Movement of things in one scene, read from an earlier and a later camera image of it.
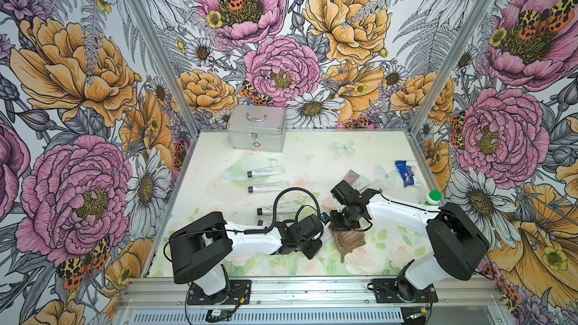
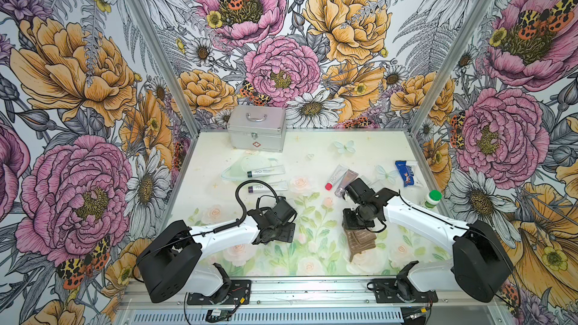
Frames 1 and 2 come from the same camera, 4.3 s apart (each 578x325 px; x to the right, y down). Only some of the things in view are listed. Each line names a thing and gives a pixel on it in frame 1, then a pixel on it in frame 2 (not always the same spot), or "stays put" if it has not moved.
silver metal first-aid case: [257, 128] stays put
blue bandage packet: [406, 172] stays put
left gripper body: [308, 247] to [283, 233]
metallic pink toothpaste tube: [351, 177] stays put
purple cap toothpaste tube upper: [269, 187] stays put
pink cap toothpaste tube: [327, 238] to [340, 171]
